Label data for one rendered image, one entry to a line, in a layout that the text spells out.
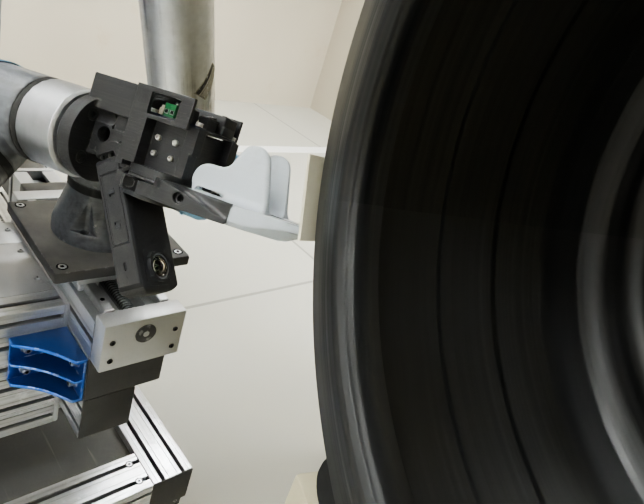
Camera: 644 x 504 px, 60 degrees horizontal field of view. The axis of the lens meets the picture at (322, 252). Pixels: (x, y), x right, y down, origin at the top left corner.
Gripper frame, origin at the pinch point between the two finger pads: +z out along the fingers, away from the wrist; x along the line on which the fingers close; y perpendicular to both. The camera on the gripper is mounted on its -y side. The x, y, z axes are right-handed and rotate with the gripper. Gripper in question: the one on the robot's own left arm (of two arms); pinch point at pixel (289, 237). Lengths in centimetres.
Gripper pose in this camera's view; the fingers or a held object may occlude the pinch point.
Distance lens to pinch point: 40.1
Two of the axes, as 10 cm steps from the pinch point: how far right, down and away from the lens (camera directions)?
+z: 8.8, 3.3, -3.3
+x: 3.5, 0.2, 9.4
